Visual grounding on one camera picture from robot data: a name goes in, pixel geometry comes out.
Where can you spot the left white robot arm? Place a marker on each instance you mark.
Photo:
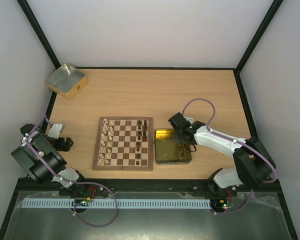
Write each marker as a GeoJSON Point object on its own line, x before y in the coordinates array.
{"type": "Point", "coordinates": [39, 155]}

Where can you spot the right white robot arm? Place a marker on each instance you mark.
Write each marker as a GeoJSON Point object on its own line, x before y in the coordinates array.
{"type": "Point", "coordinates": [253, 165]}

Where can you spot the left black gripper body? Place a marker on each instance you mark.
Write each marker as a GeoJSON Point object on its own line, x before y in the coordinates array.
{"type": "Point", "coordinates": [60, 147]}

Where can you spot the gold tin lid tray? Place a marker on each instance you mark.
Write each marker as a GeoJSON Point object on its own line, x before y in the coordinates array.
{"type": "Point", "coordinates": [169, 150]}

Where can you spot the wooden chess board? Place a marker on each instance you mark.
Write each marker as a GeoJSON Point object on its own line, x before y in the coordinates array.
{"type": "Point", "coordinates": [124, 143]}

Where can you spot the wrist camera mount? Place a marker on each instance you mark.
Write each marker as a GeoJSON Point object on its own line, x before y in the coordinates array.
{"type": "Point", "coordinates": [190, 119]}
{"type": "Point", "coordinates": [55, 130]}

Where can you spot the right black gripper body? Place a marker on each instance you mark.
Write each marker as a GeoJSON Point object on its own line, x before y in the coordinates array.
{"type": "Point", "coordinates": [180, 136]}

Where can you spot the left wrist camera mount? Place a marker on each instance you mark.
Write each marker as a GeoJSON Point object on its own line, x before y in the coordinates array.
{"type": "Point", "coordinates": [55, 130]}

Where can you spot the grey slotted cable duct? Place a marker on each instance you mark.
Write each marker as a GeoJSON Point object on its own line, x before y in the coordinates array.
{"type": "Point", "coordinates": [53, 203]}

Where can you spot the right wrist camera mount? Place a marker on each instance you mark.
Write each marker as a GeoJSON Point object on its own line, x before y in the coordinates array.
{"type": "Point", "coordinates": [190, 119]}

